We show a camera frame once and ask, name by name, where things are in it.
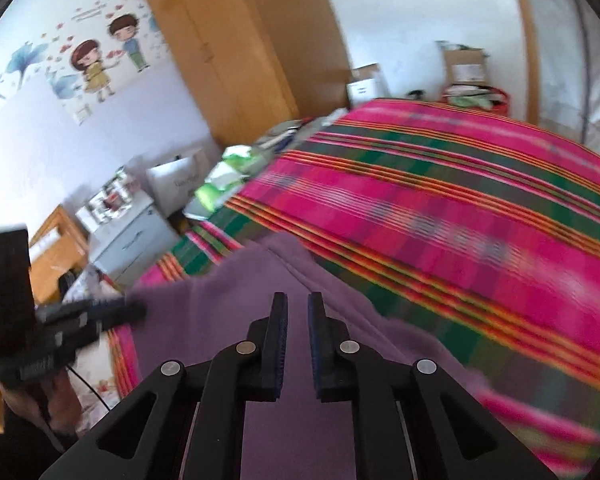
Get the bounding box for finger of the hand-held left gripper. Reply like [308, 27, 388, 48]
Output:
[55, 302, 149, 349]
[36, 298, 132, 324]

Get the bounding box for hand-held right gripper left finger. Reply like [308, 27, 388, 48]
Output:
[40, 292, 288, 480]

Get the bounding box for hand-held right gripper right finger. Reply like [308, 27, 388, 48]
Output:
[307, 291, 556, 480]

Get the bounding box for purple fleece garment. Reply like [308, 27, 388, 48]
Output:
[130, 232, 491, 480]

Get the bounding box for person's left hand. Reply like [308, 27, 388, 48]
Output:
[2, 355, 84, 436]

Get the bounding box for white floral cloth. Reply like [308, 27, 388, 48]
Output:
[62, 265, 123, 433]

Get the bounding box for white nightstand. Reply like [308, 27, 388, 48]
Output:
[87, 200, 181, 288]

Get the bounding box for white paper bag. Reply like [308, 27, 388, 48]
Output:
[145, 147, 211, 216]

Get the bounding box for person's dark clothing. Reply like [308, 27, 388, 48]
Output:
[0, 410, 81, 480]

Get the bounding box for pink plaid bed blanket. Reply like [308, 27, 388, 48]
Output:
[107, 97, 600, 476]

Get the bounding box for green packets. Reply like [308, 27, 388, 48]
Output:
[195, 145, 271, 211]

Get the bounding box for pile of books and papers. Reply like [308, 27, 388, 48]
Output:
[257, 110, 351, 153]

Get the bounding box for white box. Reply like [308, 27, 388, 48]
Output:
[347, 64, 393, 110]

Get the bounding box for wooden wardrobe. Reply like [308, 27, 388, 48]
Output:
[135, 0, 353, 151]

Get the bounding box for red plastic basket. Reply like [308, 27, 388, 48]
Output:
[442, 85, 511, 113]

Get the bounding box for brown cardboard box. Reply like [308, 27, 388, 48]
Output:
[437, 40, 488, 96]

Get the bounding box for clear plastic curtain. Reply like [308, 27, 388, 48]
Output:
[522, 0, 600, 171]

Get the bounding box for wooden furniture frame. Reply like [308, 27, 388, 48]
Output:
[27, 204, 91, 306]

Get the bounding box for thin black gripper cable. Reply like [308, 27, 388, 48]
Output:
[65, 364, 112, 412]

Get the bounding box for cartoon wall sticker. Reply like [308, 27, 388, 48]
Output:
[0, 0, 168, 126]

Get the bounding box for wooden door frame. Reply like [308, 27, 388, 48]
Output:
[505, 0, 543, 126]

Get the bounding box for black hanging cable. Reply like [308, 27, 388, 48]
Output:
[570, 0, 593, 146]

